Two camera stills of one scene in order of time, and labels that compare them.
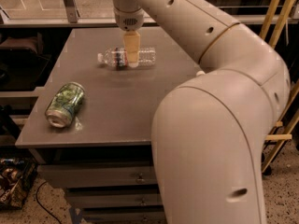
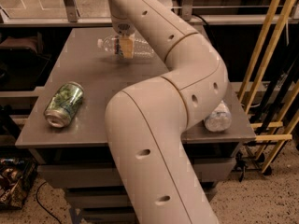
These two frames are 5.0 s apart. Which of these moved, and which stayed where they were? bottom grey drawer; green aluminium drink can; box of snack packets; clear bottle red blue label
Moved: clear bottle red blue label
Stayed: bottom grey drawer; box of snack packets; green aluminium drink can
